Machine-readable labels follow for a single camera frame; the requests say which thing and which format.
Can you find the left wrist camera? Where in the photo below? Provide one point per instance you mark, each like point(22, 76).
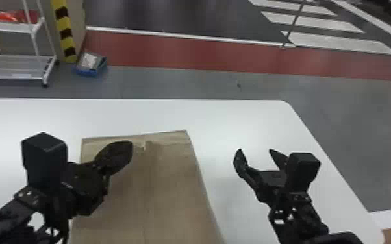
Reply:
point(44, 158)

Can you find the red snack packet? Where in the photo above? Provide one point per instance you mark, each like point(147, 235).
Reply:
point(9, 16)

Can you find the white shelf trolley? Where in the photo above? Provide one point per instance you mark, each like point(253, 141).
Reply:
point(14, 66)

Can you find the yellow black striped post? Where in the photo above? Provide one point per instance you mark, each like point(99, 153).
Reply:
point(65, 30)

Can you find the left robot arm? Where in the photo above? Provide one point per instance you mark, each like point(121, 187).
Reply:
point(8, 214)

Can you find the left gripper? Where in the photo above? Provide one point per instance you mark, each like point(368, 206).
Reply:
point(84, 185)

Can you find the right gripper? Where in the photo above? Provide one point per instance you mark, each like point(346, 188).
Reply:
point(274, 185)

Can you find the blue basket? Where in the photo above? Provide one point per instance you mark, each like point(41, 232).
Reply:
point(90, 64)

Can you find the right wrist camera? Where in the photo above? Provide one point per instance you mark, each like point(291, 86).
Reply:
point(303, 170)

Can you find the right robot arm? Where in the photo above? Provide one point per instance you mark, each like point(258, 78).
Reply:
point(301, 225)

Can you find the beige towel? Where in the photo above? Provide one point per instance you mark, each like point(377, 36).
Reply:
point(161, 194)

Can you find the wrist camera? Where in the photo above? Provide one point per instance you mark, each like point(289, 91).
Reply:
point(44, 158)
point(303, 170)

